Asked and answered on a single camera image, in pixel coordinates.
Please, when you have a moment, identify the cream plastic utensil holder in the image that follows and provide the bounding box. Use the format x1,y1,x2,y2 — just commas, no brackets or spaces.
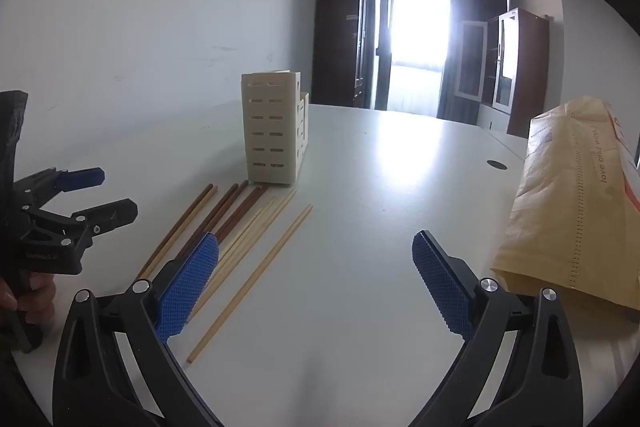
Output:
241,70,309,185

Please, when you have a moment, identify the balcony glass door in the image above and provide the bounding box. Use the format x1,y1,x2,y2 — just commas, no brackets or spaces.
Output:
372,0,451,117

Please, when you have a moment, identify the brown white glass-door cabinet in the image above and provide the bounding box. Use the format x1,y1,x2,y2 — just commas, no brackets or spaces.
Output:
454,8,549,138

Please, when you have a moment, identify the light bamboo chopstick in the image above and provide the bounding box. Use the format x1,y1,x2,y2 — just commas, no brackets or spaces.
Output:
225,197,278,264
213,197,276,275
188,188,297,322
186,205,314,364

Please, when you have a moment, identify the dark brown wooden chopstick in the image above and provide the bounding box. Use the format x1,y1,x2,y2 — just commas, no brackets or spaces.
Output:
134,183,215,281

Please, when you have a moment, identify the dark brown tall cabinet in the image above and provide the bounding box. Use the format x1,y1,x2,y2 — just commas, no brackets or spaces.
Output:
310,0,371,108

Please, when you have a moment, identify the table cable grommet hole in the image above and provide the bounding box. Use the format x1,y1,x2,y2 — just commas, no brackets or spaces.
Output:
486,159,508,170

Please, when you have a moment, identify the person's left hand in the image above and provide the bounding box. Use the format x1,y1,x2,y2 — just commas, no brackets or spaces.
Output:
0,273,56,325

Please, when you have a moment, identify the brown paper bag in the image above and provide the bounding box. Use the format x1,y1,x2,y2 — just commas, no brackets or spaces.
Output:
491,96,639,321

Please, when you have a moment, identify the dark blue curtain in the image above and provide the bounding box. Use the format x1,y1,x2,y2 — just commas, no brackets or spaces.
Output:
436,0,506,126

